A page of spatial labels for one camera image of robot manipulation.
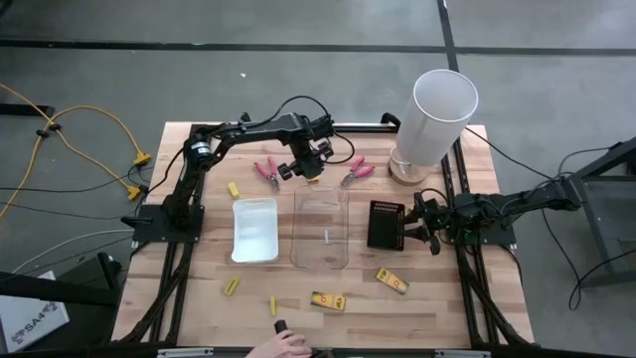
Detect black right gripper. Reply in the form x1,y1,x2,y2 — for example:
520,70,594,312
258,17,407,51
402,191,452,256

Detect pink-handled hole punch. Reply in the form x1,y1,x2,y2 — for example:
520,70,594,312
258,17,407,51
339,155,376,188
253,155,281,194

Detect black mesh plastic basket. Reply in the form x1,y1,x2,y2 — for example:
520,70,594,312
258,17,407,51
366,200,406,252

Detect clear plastic bin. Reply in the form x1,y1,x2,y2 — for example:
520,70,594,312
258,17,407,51
289,184,351,270

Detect white plastic bin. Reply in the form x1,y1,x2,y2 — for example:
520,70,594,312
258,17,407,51
231,197,280,265

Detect white table lamp wooden base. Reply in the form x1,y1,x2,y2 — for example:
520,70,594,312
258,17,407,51
387,68,480,188

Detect person's hand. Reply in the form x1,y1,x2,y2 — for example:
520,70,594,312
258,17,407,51
244,330,313,358

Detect black metal cart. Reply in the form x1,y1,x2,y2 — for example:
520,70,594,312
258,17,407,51
549,136,636,289

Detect black equipment case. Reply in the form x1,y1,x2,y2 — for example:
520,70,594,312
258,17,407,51
0,251,123,349

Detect white printed cardboard box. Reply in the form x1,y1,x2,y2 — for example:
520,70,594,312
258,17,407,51
0,270,71,354

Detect black metal table frame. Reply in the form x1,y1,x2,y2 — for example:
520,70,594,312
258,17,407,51
111,111,536,349

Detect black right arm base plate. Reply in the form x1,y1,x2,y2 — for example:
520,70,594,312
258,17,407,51
444,193,518,248

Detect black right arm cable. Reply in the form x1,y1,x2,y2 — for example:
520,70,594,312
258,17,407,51
464,126,556,180

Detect silver metal bracket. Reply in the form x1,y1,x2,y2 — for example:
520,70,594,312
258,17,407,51
435,349,491,358
157,347,215,358

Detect yellow extension cable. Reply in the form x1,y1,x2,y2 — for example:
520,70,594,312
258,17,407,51
0,82,153,220

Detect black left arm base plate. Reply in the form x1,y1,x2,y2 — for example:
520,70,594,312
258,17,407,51
120,202,206,245

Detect black looped floor cable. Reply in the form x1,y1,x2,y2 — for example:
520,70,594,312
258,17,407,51
540,146,636,312

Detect black floor bracket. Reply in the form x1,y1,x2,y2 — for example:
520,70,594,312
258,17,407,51
0,102,56,119

